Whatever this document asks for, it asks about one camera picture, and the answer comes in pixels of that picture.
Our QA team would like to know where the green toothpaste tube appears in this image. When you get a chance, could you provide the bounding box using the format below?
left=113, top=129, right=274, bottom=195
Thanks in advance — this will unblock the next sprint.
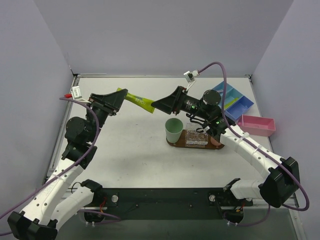
left=224, top=97, right=239, bottom=109
left=124, top=92, right=155, bottom=114

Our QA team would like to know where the green plastic cup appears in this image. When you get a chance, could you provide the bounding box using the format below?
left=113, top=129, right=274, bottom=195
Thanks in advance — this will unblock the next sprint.
left=165, top=118, right=184, bottom=144

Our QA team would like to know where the clear textured plastic holder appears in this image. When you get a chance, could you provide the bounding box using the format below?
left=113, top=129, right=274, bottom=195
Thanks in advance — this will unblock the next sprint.
left=185, top=123, right=209, bottom=148

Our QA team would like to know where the pink plastic drawer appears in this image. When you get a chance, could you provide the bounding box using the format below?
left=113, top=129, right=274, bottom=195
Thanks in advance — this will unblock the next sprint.
left=237, top=114, right=276, bottom=137

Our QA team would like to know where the orange plastic cup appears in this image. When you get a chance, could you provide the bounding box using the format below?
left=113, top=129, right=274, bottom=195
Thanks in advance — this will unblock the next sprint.
left=210, top=137, right=221, bottom=146

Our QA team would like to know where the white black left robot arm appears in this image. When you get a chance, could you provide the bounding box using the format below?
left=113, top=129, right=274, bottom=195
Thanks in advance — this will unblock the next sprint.
left=7, top=89, right=128, bottom=240

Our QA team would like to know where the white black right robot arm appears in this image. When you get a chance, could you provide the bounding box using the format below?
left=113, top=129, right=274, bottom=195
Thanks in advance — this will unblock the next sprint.
left=151, top=86, right=300, bottom=208

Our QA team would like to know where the brown wooden oval tray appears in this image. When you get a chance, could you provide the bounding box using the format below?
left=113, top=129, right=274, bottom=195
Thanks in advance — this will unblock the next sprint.
left=166, top=129, right=224, bottom=150

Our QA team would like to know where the blue plastic organizer box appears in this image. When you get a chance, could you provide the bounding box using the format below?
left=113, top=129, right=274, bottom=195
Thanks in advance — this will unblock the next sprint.
left=224, top=83, right=254, bottom=122

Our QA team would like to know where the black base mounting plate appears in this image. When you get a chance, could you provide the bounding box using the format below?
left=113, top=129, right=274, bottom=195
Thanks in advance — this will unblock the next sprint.
left=88, top=187, right=253, bottom=220

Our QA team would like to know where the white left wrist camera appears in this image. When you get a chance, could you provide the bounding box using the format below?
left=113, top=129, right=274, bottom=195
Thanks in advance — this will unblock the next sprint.
left=71, top=86, right=83, bottom=100

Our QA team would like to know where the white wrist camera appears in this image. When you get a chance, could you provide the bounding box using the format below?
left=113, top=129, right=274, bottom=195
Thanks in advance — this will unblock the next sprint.
left=183, top=70, right=199, bottom=83
left=71, top=86, right=83, bottom=100

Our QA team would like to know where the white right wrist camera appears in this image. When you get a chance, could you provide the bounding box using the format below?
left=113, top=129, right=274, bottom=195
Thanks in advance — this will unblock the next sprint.
left=183, top=70, right=199, bottom=83

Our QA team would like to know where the aluminium table edge rail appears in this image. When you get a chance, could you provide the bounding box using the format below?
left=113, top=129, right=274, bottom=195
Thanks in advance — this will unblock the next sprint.
left=44, top=73, right=81, bottom=186

